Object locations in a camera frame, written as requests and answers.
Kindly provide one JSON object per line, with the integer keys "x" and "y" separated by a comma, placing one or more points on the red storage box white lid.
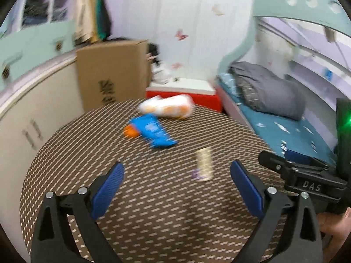
{"x": 189, "y": 91}

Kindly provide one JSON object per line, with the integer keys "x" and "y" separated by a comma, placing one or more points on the pink butterfly wall sticker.
{"x": 181, "y": 35}

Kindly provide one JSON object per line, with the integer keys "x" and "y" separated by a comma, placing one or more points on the light blue pillow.
{"x": 227, "y": 82}

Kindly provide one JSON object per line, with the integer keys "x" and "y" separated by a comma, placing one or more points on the blue snack packet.
{"x": 153, "y": 131}

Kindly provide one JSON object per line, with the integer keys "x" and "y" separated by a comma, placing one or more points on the person's right hand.
{"x": 334, "y": 224}

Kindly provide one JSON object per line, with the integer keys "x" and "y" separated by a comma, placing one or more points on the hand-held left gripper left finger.
{"x": 108, "y": 189}

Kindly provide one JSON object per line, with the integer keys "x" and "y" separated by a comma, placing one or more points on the hanging dark green clothes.
{"x": 96, "y": 13}

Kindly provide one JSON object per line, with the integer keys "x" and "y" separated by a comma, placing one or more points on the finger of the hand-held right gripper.
{"x": 300, "y": 157}
{"x": 274, "y": 162}

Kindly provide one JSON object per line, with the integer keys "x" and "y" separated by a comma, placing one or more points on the white bedside shelf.
{"x": 315, "y": 71}

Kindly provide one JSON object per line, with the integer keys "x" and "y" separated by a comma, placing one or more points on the brown patterned round table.
{"x": 164, "y": 197}

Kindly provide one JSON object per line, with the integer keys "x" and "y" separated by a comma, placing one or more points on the white orange snack packet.
{"x": 170, "y": 106}

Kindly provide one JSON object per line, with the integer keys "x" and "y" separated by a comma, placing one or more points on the beige purple strip packet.
{"x": 204, "y": 162}

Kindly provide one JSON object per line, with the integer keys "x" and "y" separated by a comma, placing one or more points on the large cardboard box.
{"x": 109, "y": 71}

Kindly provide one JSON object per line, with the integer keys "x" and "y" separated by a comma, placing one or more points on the white cabinet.
{"x": 35, "y": 120}

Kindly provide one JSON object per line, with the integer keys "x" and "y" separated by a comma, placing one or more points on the white framed window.
{"x": 46, "y": 5}

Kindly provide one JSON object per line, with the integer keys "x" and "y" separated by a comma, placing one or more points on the pale green bed frame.
{"x": 241, "y": 46}

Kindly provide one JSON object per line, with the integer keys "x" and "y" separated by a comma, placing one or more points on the blue card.
{"x": 329, "y": 75}

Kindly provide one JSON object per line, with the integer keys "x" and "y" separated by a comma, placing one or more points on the black bag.
{"x": 153, "y": 52}

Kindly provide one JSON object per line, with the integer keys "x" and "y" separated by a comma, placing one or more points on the grey duvet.
{"x": 268, "y": 90}

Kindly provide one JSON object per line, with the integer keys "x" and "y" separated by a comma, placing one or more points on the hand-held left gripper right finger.
{"x": 246, "y": 189}

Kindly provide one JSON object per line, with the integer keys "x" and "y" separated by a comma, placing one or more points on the white plastic bag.
{"x": 161, "y": 72}

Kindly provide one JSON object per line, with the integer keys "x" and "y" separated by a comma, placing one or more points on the bed with teal sheet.
{"x": 288, "y": 134}

